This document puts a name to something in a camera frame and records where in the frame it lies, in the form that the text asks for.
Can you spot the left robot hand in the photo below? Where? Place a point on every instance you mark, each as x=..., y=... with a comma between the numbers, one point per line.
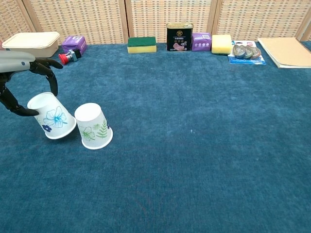
x=14, y=61

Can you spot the white cup blue flower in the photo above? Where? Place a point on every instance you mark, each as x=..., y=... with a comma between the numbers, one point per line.
x=54, y=119

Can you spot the white cup green leaves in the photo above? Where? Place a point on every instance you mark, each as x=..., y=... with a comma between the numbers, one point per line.
x=93, y=126

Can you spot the beige lidded takeaway container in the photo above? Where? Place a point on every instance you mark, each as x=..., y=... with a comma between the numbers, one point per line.
x=31, y=43

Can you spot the woven bamboo screen panel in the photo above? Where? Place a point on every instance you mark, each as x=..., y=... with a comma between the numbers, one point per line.
x=260, y=18
x=170, y=14
x=307, y=31
x=77, y=19
x=11, y=19

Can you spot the red emergency push button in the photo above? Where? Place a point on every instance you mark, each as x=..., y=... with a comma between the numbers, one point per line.
x=69, y=55

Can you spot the purple small carton box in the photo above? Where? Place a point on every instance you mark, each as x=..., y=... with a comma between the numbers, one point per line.
x=74, y=43
x=201, y=41

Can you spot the green and yellow sponge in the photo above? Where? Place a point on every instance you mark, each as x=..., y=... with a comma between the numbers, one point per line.
x=142, y=44

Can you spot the black luncheon meat can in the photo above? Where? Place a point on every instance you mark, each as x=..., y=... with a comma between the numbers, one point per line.
x=179, y=36

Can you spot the blue carpet mat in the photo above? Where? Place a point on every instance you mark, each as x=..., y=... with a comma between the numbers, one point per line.
x=182, y=145

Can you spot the plain yellow sponge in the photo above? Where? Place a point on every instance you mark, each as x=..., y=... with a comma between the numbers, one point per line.
x=221, y=44

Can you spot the blister pack of hooks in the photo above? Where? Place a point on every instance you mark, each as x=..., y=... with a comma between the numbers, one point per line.
x=246, y=54

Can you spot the brown spiral notebook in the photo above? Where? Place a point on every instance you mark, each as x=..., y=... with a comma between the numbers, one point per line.
x=284, y=51

